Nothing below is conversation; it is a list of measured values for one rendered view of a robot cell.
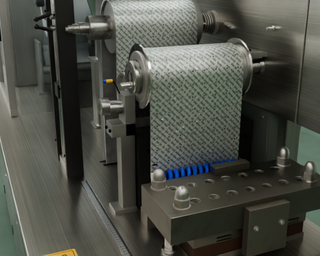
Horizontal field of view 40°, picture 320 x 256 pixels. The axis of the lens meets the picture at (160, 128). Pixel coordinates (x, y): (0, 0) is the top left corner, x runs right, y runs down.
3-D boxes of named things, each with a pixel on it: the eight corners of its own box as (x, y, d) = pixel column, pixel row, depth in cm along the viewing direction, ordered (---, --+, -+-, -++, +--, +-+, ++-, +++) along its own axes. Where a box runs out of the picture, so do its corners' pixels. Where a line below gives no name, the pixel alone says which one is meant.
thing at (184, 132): (150, 178, 104) (150, 101, 98) (236, 162, 113) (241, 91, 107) (151, 179, 103) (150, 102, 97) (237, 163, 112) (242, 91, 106)
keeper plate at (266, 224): (241, 252, 95) (244, 206, 91) (279, 242, 98) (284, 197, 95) (247, 259, 92) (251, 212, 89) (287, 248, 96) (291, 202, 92)
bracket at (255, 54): (235, 56, 113) (236, 48, 112) (255, 54, 115) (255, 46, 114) (247, 59, 108) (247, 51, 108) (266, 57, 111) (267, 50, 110)
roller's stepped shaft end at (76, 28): (64, 34, 118) (63, 22, 117) (86, 33, 120) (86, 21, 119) (67, 36, 115) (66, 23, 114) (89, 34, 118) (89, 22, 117)
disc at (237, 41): (218, 90, 120) (220, 34, 115) (219, 90, 120) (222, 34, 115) (249, 104, 107) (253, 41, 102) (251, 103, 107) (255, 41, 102)
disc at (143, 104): (128, 99, 110) (126, 39, 105) (130, 99, 110) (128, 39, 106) (150, 116, 97) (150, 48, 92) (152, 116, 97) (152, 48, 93)
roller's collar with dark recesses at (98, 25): (85, 38, 122) (84, 14, 120) (106, 37, 125) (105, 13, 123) (91, 41, 117) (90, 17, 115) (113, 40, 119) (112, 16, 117)
